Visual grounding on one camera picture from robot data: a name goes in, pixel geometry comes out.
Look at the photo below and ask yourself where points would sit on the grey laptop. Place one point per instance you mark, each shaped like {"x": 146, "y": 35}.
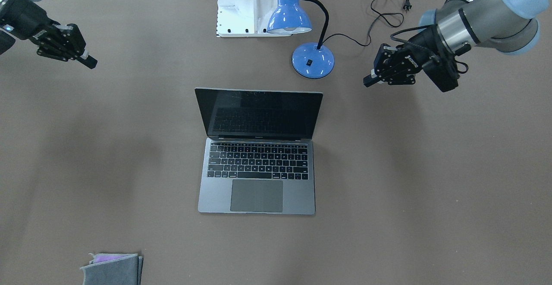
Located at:
{"x": 259, "y": 154}

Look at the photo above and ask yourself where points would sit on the grey folded cloth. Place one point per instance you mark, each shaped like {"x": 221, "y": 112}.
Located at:
{"x": 124, "y": 271}

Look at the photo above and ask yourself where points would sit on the purple folded cloth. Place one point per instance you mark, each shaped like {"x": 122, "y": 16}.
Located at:
{"x": 104, "y": 257}

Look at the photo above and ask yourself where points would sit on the blue desk lamp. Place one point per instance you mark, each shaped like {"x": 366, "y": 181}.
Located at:
{"x": 311, "y": 60}

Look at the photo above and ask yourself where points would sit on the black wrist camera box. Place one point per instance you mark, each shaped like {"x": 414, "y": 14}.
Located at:
{"x": 443, "y": 73}

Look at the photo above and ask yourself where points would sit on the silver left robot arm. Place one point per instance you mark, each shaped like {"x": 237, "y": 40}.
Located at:
{"x": 508, "y": 26}

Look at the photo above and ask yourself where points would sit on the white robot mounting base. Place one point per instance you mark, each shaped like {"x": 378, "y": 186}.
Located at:
{"x": 244, "y": 18}

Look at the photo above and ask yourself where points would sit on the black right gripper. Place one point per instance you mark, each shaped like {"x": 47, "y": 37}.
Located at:
{"x": 26, "y": 20}

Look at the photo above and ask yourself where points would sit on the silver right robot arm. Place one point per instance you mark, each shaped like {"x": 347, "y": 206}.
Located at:
{"x": 26, "y": 20}

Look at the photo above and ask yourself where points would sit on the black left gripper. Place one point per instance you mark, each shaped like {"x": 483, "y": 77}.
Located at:
{"x": 423, "y": 48}

